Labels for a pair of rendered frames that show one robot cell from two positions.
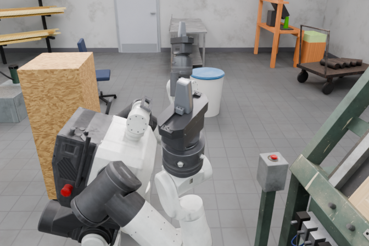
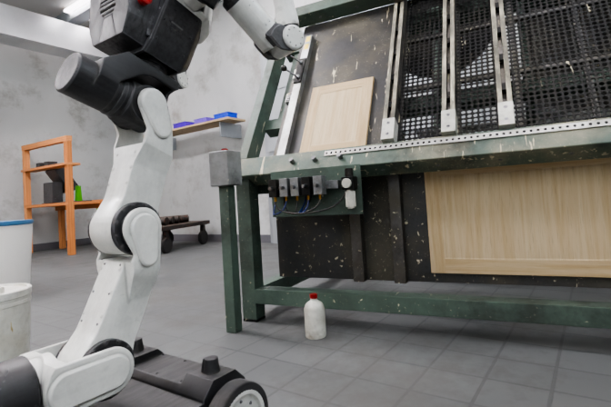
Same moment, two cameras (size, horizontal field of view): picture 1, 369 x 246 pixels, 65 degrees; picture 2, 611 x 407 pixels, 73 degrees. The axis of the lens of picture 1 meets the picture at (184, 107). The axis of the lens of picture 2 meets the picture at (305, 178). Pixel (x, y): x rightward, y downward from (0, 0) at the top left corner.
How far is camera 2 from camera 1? 157 cm
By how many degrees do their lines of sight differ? 59
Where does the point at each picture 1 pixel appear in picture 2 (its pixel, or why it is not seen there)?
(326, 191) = (280, 160)
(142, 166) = not seen: outside the picture
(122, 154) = not seen: outside the picture
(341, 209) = (300, 158)
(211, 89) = (16, 242)
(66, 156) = not seen: outside the picture
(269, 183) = (230, 173)
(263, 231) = (233, 251)
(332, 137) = (257, 138)
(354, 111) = (265, 114)
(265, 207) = (230, 212)
